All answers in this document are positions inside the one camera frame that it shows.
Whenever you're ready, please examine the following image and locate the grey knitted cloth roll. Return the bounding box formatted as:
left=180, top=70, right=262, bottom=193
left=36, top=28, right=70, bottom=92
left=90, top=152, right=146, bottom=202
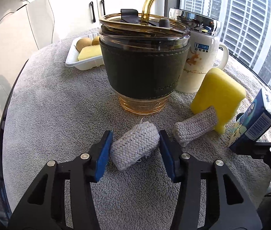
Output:
left=173, top=106, right=218, bottom=147
left=110, top=121, right=160, bottom=171

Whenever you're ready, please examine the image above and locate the yellow cartoon tissue pack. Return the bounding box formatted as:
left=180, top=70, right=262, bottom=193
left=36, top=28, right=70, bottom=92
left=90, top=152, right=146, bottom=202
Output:
left=228, top=89, right=271, bottom=154

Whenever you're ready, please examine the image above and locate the small yellow sponge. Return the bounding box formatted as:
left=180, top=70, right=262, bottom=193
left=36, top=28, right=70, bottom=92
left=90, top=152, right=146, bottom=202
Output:
left=190, top=67, right=246, bottom=134

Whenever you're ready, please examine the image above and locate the yellow rectangular sponge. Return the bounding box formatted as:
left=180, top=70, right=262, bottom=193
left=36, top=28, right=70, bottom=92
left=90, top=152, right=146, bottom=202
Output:
left=78, top=45, right=102, bottom=61

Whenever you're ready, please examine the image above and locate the bright yellow round sponge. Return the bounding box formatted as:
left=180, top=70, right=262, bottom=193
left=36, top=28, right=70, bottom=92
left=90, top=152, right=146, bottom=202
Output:
left=91, top=36, right=100, bottom=46

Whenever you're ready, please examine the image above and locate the dark yellow round sponge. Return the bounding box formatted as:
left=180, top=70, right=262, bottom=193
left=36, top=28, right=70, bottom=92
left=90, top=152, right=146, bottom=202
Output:
left=76, top=37, right=92, bottom=53

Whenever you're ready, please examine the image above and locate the grey terry towel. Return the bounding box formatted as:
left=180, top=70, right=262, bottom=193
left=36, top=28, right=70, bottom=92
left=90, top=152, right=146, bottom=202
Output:
left=2, top=27, right=271, bottom=230

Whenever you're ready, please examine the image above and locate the white plastic tray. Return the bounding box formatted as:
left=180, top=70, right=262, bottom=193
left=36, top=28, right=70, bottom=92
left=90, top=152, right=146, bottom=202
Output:
left=65, top=33, right=104, bottom=71

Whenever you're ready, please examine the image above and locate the amber glass tumbler green sleeve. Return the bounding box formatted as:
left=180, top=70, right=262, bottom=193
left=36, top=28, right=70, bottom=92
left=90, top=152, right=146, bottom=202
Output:
left=100, top=9, right=190, bottom=115

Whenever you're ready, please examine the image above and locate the white ceramic mug chrome lid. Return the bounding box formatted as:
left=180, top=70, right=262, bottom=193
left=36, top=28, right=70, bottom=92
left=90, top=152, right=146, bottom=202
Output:
left=169, top=8, right=229, bottom=94

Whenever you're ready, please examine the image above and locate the white cabinet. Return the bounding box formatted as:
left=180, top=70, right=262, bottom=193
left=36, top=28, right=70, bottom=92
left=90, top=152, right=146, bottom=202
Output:
left=0, top=0, right=144, bottom=121

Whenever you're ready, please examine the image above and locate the white cable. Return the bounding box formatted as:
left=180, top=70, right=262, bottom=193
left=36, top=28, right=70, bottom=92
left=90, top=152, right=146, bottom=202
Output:
left=45, top=0, right=56, bottom=44

